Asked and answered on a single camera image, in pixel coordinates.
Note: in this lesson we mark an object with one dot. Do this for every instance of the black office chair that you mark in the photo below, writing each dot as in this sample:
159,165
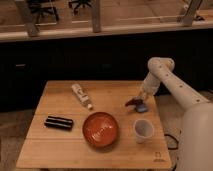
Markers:
35,7

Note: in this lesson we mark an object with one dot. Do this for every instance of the white tube bottle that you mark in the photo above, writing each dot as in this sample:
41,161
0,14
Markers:
82,96

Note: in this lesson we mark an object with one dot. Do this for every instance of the blue sponge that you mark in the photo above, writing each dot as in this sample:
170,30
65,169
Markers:
141,108

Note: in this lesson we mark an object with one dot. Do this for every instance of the red bowl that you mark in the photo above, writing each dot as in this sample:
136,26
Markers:
100,129

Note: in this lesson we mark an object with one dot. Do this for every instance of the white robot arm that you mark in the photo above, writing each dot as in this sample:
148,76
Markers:
196,139

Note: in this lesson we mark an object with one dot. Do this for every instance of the black office chair base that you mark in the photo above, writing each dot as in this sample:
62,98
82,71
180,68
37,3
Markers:
75,4

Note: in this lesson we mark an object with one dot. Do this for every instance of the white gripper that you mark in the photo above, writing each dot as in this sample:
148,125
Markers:
143,94

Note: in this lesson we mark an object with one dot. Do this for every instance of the black rectangular case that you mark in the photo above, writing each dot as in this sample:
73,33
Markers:
59,122

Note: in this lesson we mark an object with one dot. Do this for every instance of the wooden table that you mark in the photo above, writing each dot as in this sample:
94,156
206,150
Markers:
46,147

